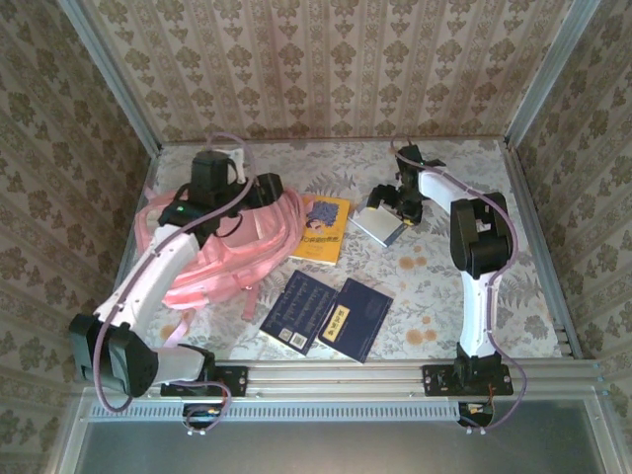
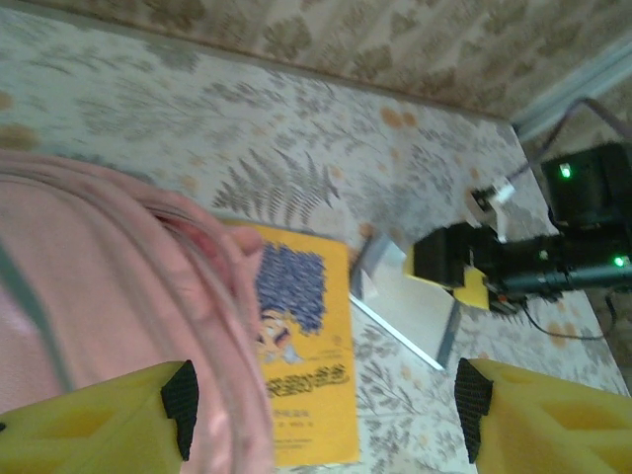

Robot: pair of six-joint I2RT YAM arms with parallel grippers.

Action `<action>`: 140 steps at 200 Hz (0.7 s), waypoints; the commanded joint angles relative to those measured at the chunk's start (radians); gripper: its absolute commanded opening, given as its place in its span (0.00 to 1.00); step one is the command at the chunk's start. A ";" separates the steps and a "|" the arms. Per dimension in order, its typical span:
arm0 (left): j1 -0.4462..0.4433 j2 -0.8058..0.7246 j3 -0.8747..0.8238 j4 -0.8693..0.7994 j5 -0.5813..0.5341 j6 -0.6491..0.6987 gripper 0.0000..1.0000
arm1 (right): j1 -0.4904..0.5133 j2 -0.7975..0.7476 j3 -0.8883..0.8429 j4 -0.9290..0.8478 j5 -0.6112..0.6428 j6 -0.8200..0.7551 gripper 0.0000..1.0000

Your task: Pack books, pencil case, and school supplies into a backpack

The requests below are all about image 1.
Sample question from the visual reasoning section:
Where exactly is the silver notebook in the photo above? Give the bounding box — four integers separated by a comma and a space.
347, 197, 407, 248

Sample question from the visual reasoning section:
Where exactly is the pink backpack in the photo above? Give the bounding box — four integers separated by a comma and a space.
133, 185, 307, 347

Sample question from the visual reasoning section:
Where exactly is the navy book with yellow label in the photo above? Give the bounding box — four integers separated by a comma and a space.
317, 276, 395, 365

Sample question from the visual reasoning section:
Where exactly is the navy book with barcode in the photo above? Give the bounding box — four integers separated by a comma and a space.
259, 269, 341, 357

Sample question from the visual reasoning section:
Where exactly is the black wiring box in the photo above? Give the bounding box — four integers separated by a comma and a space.
456, 401, 496, 429

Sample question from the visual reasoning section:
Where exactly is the steel sheet panel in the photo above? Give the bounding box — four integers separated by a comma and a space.
58, 387, 616, 474

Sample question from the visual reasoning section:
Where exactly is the aluminium table side rail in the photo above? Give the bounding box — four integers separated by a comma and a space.
93, 147, 163, 361
503, 140, 585, 360

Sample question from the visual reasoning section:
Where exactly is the thin black left gripper cable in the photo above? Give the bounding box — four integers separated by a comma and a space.
215, 210, 244, 239

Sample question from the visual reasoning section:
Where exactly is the aluminium frame post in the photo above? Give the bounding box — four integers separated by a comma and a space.
503, 0, 603, 149
57, 0, 164, 155

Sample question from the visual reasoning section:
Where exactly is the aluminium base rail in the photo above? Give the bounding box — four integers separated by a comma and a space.
73, 358, 604, 402

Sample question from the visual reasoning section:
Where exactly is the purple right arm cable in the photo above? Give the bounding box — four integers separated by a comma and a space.
392, 135, 528, 436

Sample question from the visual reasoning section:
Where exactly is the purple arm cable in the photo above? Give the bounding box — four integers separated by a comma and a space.
92, 131, 258, 436
392, 135, 528, 436

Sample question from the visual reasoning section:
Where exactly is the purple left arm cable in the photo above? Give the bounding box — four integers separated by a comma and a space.
92, 131, 258, 436

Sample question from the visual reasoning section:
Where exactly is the slotted grey cable duct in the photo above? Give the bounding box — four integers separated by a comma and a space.
81, 399, 463, 423

